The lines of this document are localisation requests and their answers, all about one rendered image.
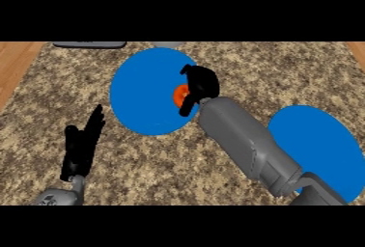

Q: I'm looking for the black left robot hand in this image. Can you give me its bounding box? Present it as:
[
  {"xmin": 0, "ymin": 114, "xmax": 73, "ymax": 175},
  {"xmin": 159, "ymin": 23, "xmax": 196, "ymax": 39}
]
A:
[{"xmin": 61, "ymin": 103, "xmax": 107, "ymax": 181}]

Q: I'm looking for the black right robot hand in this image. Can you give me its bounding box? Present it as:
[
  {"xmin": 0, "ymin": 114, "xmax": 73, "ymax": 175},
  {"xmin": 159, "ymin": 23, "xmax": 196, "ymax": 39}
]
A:
[{"xmin": 179, "ymin": 64, "xmax": 222, "ymax": 117}]

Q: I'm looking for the orange squash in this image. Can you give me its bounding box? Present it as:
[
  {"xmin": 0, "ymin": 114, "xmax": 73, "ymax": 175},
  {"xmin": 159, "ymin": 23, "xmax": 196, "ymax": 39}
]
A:
[{"xmin": 172, "ymin": 84, "xmax": 191, "ymax": 108}]

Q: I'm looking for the blue round plate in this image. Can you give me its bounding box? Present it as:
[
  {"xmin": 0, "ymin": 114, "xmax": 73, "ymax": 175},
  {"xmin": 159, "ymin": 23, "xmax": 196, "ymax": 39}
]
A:
[
  {"xmin": 267, "ymin": 104, "xmax": 365, "ymax": 204},
  {"xmin": 109, "ymin": 47, "xmax": 203, "ymax": 136}
]

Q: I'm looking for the grey round object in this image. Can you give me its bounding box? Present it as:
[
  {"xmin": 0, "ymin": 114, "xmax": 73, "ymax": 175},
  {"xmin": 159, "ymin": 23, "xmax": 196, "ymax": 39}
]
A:
[{"xmin": 151, "ymin": 41, "xmax": 185, "ymax": 49}]

